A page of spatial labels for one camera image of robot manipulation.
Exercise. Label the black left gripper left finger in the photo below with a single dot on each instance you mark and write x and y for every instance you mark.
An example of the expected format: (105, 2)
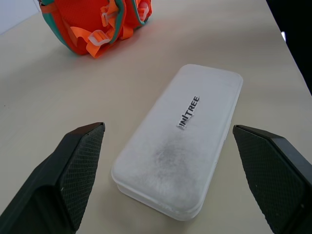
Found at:
(53, 180)

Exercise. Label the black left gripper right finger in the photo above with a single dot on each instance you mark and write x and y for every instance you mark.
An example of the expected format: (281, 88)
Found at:
(273, 175)

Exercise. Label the white frosted plastic case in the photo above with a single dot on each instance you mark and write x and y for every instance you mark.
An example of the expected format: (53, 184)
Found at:
(180, 143)

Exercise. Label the orange and teal backpack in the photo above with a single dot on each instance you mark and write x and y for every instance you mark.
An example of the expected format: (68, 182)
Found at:
(97, 24)

